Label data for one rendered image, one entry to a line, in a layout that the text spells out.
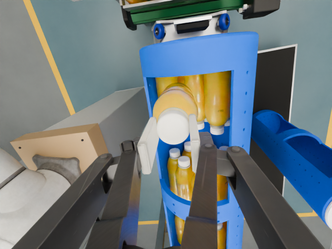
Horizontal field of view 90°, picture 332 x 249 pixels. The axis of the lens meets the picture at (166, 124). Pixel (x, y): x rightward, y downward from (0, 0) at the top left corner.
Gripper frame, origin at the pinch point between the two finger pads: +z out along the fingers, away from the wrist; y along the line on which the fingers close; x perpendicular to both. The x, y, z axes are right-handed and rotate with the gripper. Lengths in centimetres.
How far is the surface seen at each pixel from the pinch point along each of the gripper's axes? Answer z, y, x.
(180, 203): 19.8, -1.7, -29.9
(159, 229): 85, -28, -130
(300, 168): 58, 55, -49
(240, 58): 19.9, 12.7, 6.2
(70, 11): 141, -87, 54
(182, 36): 48, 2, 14
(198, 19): 35.8, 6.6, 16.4
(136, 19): 52, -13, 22
